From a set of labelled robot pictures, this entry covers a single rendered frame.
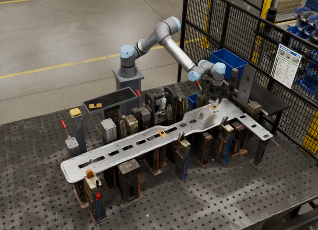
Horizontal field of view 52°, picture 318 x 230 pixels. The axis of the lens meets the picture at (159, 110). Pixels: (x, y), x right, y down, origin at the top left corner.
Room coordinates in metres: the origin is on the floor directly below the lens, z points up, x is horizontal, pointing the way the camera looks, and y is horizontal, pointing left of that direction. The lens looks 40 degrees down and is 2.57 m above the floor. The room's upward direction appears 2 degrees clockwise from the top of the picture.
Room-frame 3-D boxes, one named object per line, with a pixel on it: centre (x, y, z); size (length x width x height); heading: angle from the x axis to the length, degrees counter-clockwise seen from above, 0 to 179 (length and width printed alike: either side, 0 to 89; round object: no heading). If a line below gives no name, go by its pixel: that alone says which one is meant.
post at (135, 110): (1.79, 0.17, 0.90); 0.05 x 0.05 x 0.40; 33
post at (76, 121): (1.67, 0.56, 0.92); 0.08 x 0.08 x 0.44; 33
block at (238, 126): (1.79, -0.58, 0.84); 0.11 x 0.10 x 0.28; 33
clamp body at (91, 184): (1.18, 0.36, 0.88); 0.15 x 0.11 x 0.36; 33
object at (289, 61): (2.12, -0.94, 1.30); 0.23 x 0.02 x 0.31; 33
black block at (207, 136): (1.66, -0.35, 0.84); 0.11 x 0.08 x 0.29; 33
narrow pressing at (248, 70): (2.04, -0.65, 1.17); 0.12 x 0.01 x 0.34; 33
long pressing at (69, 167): (1.64, -0.02, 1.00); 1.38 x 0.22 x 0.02; 123
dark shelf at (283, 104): (2.31, -0.68, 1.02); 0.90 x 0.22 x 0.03; 33
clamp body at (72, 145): (1.48, 0.56, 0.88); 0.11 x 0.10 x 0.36; 33
